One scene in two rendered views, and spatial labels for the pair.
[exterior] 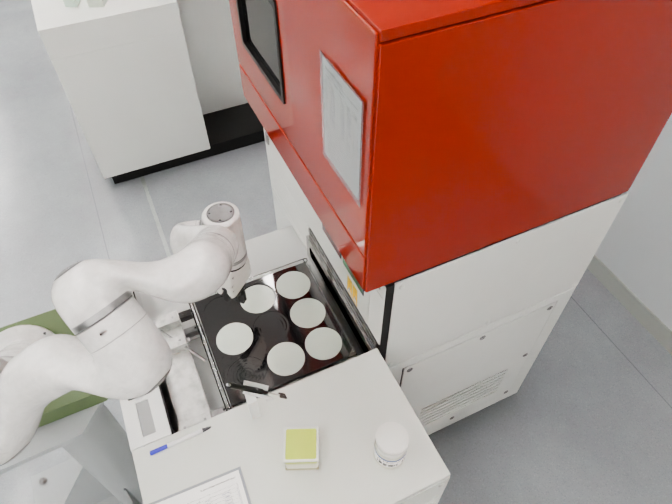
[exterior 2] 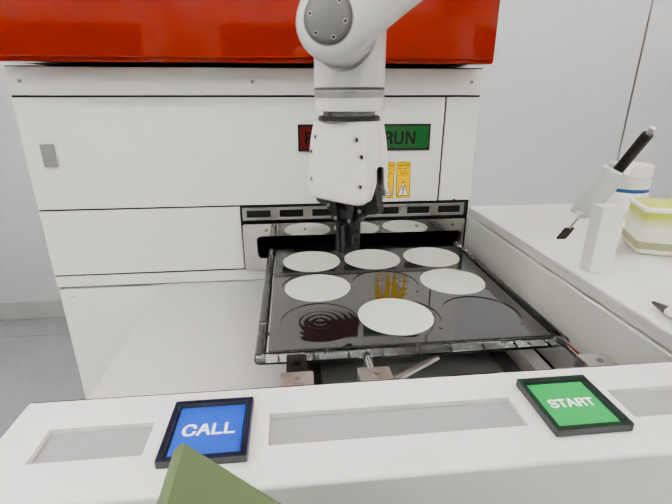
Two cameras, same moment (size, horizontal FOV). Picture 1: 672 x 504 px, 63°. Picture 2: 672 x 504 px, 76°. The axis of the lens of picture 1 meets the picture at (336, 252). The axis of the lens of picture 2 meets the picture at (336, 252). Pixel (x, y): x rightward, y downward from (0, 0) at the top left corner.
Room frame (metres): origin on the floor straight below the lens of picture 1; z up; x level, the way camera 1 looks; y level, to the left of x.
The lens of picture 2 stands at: (0.68, 0.79, 1.18)
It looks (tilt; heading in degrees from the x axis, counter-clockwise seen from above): 20 degrees down; 289
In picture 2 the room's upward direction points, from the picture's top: straight up
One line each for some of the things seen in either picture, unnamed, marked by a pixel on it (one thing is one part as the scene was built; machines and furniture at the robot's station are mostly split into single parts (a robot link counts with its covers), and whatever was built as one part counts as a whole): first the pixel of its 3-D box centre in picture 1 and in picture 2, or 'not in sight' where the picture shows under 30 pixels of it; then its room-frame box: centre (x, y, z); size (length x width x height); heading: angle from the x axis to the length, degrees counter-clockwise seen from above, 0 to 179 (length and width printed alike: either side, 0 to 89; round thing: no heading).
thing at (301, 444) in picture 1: (301, 449); (661, 226); (0.43, 0.08, 1.00); 0.07 x 0.07 x 0.07; 1
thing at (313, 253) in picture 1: (338, 297); (355, 243); (0.90, -0.01, 0.89); 0.44 x 0.02 x 0.10; 24
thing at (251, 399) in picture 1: (258, 397); (597, 215); (0.53, 0.18, 1.03); 0.06 x 0.04 x 0.13; 114
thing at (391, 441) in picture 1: (390, 445); (625, 190); (0.43, -0.11, 1.01); 0.07 x 0.07 x 0.10
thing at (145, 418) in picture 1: (135, 359); (398, 493); (0.71, 0.54, 0.89); 0.55 x 0.09 x 0.14; 24
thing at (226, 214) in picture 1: (222, 232); (349, 26); (0.84, 0.26, 1.25); 0.09 x 0.08 x 0.13; 97
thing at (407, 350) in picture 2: (208, 352); (416, 349); (0.73, 0.34, 0.90); 0.38 x 0.01 x 0.01; 24
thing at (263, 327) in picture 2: (249, 280); (267, 291); (0.97, 0.26, 0.90); 0.37 x 0.01 x 0.01; 114
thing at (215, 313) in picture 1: (271, 327); (384, 284); (0.80, 0.18, 0.90); 0.34 x 0.34 x 0.01; 24
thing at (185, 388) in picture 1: (181, 375); not in sight; (0.68, 0.41, 0.87); 0.36 x 0.08 x 0.03; 24
